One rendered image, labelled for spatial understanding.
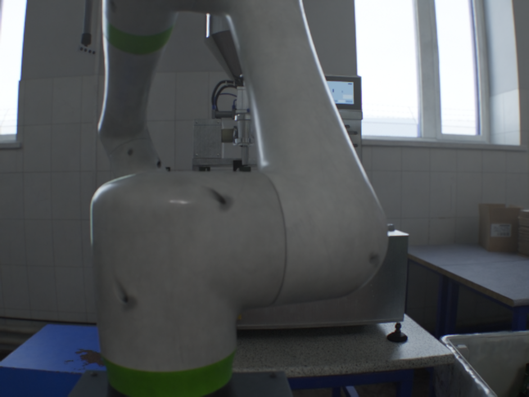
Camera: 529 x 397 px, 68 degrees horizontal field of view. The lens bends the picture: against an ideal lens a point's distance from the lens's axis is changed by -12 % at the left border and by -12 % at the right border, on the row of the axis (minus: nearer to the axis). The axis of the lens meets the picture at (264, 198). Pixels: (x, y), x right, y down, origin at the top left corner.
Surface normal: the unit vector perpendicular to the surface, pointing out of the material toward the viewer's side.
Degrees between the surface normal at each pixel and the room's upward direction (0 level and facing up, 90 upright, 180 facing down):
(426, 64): 90
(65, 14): 90
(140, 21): 155
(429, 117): 90
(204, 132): 90
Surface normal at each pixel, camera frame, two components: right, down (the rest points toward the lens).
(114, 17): -0.51, 0.71
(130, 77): 0.04, 0.94
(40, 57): 0.07, 0.05
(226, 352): 0.89, 0.02
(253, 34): -0.58, -0.20
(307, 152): -0.16, -0.49
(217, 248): 0.37, 0.02
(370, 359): 0.00, -1.00
